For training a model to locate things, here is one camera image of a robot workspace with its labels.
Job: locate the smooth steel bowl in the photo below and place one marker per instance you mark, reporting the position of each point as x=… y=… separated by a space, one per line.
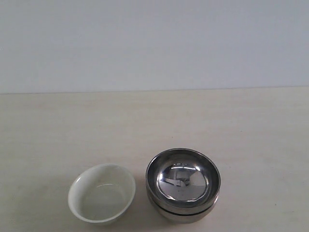
x=182 y=181

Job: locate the white ceramic bowl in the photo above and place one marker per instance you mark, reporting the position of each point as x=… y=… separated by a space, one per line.
x=102 y=194

